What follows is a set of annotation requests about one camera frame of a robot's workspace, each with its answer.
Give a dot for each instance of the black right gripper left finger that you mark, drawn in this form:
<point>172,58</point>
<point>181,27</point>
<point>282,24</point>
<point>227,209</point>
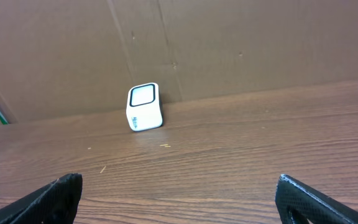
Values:
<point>56,202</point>

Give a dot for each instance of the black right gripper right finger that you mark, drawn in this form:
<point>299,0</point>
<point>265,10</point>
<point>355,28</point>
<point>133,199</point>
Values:
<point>299,203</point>

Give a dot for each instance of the white barcode scanner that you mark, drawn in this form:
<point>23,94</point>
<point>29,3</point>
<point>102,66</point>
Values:
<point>144,107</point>

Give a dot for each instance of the brown cardboard backdrop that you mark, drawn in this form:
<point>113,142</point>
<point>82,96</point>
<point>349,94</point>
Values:
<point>60,58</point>

